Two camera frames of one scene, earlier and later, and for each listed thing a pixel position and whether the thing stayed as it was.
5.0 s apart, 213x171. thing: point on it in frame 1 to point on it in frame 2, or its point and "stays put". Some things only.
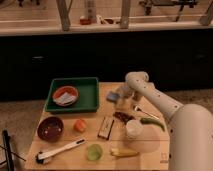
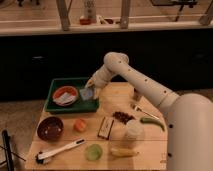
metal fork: x=146 y=112 stays put
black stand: x=9 y=154 stays put
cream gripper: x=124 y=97 to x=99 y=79
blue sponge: x=112 y=96 to x=86 y=94
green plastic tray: x=88 y=99 stays put
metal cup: x=136 y=96 stays put
